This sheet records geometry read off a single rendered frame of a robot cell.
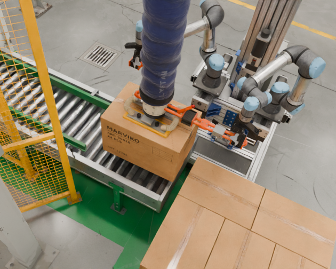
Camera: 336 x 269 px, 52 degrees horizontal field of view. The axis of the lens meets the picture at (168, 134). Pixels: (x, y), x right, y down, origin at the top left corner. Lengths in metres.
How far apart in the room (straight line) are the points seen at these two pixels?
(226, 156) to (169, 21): 1.90
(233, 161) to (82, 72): 2.05
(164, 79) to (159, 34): 0.34
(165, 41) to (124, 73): 2.42
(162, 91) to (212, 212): 1.06
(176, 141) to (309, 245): 1.26
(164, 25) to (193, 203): 1.42
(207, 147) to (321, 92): 1.91
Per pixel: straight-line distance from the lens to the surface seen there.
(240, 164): 3.38
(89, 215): 3.21
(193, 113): 2.28
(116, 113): 2.43
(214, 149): 3.40
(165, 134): 2.31
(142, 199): 2.74
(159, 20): 1.77
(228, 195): 2.79
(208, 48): 2.66
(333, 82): 4.96
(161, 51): 1.88
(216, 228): 2.65
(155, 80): 2.05
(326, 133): 4.31
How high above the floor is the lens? 2.94
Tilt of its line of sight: 53 degrees down
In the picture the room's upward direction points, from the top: 10 degrees clockwise
